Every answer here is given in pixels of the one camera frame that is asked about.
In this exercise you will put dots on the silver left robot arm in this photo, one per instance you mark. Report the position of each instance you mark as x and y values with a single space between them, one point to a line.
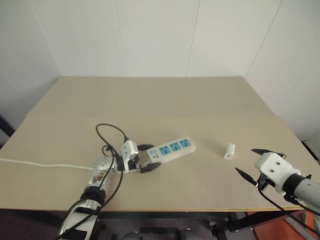
100 170

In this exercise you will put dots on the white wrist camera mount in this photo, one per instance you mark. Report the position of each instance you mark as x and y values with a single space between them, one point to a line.
275 167
128 148

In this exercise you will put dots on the orange object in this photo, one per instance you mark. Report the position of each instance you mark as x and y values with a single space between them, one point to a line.
265 230

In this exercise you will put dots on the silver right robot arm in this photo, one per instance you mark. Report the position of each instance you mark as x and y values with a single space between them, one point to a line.
308 192

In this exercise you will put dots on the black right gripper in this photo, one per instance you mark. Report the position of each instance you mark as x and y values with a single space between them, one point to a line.
262 181

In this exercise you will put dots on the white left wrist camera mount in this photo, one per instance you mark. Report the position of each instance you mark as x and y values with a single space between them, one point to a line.
128 148

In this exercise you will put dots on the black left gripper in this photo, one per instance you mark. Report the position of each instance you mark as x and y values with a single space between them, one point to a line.
136 165

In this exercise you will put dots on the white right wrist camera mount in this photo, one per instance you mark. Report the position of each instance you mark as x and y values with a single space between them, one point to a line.
275 167

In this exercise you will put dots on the black slanted bar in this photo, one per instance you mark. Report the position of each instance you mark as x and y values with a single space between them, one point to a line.
6 125

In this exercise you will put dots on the white charger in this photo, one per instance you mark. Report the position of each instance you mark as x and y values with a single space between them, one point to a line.
229 150

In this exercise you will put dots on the black metal table frame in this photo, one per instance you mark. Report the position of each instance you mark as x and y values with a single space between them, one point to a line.
233 221

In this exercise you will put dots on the white power strip blue sockets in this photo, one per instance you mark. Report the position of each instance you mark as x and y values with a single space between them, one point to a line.
175 148

